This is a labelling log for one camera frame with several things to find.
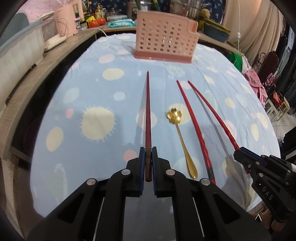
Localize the pink perforated utensil basket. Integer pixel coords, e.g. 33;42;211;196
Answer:
134;11;200;63

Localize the light blue dotted tablecloth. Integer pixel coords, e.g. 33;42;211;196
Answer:
30;34;280;216

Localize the blue wet wipes pack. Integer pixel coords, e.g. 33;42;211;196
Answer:
107;19;136;28

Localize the pink floral cloth pile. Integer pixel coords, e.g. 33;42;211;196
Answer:
243;69;268;107

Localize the white small appliance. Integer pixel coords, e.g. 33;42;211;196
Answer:
41;11;67;52

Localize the dark wooden chair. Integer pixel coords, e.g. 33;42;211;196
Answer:
257;51;278;84

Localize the red tomato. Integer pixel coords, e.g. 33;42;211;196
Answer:
98;17;106;26
88;20;100;28

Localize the dark blue tub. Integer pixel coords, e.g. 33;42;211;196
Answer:
204;23;229;42

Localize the dark red chopstick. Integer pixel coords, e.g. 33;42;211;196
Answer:
145;72;152;182

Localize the red tomato right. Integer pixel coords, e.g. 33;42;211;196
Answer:
98;17;106;26

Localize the gold flower spoon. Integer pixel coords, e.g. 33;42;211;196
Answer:
166;108;198;180

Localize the red tomato left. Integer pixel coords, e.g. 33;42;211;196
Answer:
88;20;100;28

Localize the large steel steamer pot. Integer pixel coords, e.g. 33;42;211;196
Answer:
170;0;202;19

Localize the silver rice cooker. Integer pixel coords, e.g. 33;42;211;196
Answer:
127;0;138;20

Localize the bright red chopstick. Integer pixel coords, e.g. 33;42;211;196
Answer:
176;80;216;184
188;80;239;150

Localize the pink kettle appliance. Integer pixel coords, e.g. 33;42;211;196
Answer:
55;1;84;37

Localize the yellow oil bottle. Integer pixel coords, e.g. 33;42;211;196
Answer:
95;4;104;20

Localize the white hanging cable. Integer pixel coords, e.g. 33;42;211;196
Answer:
227;0;242;68

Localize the green bag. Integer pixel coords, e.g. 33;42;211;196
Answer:
227;52;243;72

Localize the white dish rack bin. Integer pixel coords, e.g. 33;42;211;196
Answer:
0;13;45;113

